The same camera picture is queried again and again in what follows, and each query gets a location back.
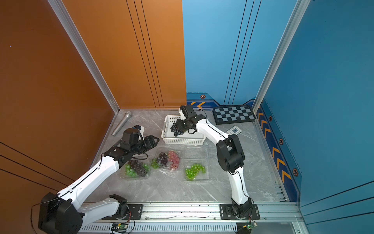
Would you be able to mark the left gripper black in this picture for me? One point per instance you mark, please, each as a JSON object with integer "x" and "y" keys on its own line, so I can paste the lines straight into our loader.
{"x": 151, "y": 143}

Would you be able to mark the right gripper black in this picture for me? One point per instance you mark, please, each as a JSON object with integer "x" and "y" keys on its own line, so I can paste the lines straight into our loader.
{"x": 178, "y": 124}

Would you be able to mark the small black grape bunch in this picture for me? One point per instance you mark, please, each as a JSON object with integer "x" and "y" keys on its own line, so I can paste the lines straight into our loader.
{"x": 175, "y": 130}

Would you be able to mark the dark purple grape bunch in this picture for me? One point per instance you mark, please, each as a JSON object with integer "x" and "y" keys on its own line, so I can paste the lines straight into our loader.
{"x": 163, "y": 159}

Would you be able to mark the green grape leaf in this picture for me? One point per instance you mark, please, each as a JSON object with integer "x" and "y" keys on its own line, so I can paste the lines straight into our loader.
{"x": 154, "y": 164}

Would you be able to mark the clear clamshell container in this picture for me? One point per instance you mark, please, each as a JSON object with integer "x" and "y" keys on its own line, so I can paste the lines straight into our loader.
{"x": 159, "y": 150}
{"x": 193, "y": 155}
{"x": 122, "y": 171}

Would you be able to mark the red grape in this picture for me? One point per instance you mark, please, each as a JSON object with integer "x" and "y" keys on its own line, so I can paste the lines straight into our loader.
{"x": 174, "y": 160}

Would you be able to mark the small green grape bunch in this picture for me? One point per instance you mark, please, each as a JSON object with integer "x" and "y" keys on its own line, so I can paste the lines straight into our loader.
{"x": 192, "y": 171}

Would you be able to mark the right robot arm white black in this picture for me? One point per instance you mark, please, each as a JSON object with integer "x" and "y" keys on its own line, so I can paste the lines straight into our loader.
{"x": 230, "y": 156}

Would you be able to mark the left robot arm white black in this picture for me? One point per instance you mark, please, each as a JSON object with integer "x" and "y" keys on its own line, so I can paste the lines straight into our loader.
{"x": 65, "y": 212}

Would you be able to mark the white perforated plastic basket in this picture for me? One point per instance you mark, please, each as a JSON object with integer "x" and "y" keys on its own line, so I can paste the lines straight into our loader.
{"x": 184, "y": 139}

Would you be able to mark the silver microphone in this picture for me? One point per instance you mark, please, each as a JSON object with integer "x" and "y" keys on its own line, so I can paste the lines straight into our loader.
{"x": 126, "y": 117}

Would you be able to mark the black grey chessboard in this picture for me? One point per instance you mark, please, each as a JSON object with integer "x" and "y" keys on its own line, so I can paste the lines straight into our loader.
{"x": 233, "y": 114}

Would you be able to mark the left green circuit board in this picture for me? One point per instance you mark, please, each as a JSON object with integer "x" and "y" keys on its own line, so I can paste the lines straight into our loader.
{"x": 119, "y": 228}

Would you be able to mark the green circuit board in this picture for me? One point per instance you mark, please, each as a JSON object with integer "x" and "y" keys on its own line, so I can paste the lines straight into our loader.
{"x": 119, "y": 228}
{"x": 250, "y": 225}

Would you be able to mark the right green circuit board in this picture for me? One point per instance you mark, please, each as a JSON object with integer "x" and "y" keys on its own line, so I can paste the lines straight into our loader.
{"x": 250, "y": 225}

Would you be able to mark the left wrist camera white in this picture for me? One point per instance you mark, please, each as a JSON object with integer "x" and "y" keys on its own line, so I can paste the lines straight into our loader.
{"x": 141, "y": 130}

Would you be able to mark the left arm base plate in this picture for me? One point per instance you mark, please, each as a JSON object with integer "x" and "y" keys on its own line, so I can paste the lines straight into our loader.
{"x": 131, "y": 211}

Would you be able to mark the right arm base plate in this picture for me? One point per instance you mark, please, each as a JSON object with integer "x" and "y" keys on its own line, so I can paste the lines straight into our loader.
{"x": 245, "y": 211}

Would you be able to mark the aluminium rail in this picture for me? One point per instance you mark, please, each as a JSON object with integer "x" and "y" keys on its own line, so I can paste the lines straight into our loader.
{"x": 213, "y": 211}

